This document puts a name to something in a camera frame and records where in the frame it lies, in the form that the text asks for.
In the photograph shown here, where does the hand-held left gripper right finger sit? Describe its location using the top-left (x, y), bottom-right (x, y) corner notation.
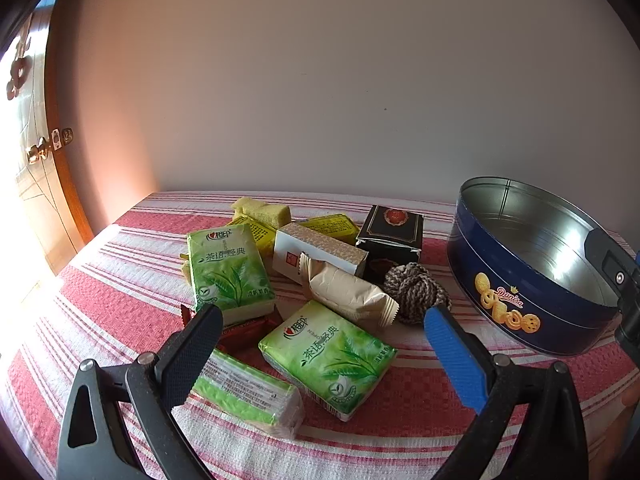
top-left (423, 305), bottom-right (590, 480)

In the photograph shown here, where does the brown rope knot ball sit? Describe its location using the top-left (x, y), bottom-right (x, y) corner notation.
top-left (382, 262), bottom-right (453, 325)

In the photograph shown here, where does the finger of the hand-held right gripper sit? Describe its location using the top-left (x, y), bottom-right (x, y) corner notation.
top-left (617, 307), bottom-right (640, 347)
top-left (584, 227), bottom-right (640, 311)

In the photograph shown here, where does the blue round cookie tin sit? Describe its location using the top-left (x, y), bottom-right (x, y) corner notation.
top-left (446, 176), bottom-right (632, 358)

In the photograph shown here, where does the black cardboard box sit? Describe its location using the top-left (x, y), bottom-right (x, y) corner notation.
top-left (356, 205), bottom-right (425, 283)

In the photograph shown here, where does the wooden door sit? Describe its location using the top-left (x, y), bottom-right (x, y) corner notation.
top-left (0, 0), bottom-right (96, 281)

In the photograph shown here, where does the red striped tablecloth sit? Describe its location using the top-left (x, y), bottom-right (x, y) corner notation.
top-left (0, 190), bottom-right (640, 480)

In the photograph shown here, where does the red foil snack packet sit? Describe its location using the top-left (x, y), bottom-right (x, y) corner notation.
top-left (180, 305), bottom-right (283, 356)

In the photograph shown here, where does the beige wrapped snack packet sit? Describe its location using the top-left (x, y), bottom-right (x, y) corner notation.
top-left (299, 254), bottom-right (399, 329)

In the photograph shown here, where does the brass door handle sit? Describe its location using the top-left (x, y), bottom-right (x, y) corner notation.
top-left (27, 137), bottom-right (54, 163)

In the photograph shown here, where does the red door decoration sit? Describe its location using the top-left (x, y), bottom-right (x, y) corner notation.
top-left (6, 12), bottom-right (36, 102)

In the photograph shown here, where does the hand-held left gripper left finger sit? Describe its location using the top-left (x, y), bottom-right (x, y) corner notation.
top-left (56, 304), bottom-right (224, 480)

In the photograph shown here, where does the green tissue pack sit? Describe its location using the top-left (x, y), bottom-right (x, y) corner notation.
top-left (192, 347), bottom-right (305, 438)
top-left (186, 223), bottom-right (278, 326)
top-left (258, 301), bottom-right (398, 422)

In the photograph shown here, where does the yellow packet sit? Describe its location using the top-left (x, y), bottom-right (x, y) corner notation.
top-left (225, 212), bottom-right (278, 261)
top-left (295, 213), bottom-right (360, 246)

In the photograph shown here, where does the white cardboard box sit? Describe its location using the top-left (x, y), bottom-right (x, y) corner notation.
top-left (273, 222), bottom-right (370, 281)

